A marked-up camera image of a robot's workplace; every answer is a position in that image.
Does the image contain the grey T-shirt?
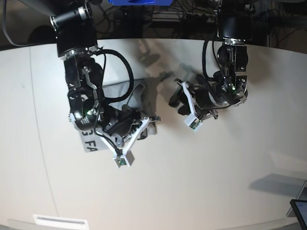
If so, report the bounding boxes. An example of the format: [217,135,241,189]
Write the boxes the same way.
[79,80,159,154]

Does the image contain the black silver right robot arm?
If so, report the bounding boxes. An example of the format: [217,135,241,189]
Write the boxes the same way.
[23,0,141,149]

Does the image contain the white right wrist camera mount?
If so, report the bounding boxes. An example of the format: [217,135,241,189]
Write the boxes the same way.
[94,116,161,168]

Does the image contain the grey tablet stand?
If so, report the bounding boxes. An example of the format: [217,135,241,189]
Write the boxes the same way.
[286,180,307,218]

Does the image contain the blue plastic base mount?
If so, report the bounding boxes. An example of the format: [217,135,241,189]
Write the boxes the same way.
[108,0,173,6]

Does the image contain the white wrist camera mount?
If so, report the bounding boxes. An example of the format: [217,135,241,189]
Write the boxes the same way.
[175,79,203,132]
[94,116,161,168]

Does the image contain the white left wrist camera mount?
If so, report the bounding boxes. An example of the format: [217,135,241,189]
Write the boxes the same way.
[175,79,203,132]

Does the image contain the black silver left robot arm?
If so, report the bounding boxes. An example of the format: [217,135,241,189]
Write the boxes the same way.
[168,0,254,121]

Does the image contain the black tablet screen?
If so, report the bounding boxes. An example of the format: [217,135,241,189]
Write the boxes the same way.
[296,202,307,230]

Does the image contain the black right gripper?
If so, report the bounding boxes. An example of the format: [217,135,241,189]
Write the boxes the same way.
[95,105,148,148]

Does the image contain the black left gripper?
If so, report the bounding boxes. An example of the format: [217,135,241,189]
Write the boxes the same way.
[168,74,235,120]

